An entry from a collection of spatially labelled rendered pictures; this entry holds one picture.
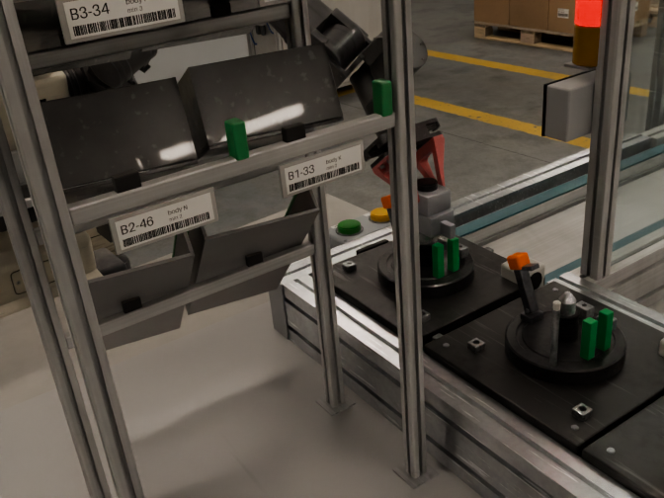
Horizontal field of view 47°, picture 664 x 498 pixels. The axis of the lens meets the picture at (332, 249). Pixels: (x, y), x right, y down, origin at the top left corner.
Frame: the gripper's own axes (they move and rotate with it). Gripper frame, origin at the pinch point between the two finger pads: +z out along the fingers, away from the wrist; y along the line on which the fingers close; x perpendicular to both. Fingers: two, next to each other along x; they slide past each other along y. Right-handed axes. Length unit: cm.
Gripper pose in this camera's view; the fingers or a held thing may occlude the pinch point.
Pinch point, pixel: (427, 193)
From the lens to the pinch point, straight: 106.5
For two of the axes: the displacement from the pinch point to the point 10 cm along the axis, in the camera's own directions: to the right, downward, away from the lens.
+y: 8.2, -3.2, 4.7
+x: -3.9, 3.0, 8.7
